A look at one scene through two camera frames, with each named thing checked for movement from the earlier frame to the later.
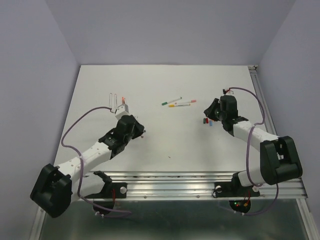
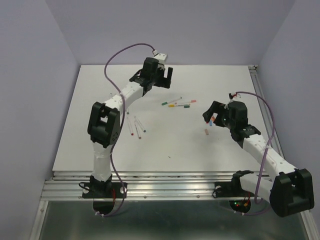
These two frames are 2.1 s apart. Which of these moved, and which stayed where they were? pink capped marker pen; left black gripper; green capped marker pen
Moved: left black gripper
Stayed: green capped marker pen; pink capped marker pen
